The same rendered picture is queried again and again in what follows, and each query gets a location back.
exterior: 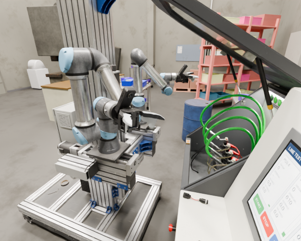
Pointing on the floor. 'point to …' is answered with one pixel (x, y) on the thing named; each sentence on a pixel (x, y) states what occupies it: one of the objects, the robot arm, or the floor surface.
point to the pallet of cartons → (189, 83)
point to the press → (48, 36)
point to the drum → (195, 115)
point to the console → (266, 156)
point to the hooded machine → (37, 74)
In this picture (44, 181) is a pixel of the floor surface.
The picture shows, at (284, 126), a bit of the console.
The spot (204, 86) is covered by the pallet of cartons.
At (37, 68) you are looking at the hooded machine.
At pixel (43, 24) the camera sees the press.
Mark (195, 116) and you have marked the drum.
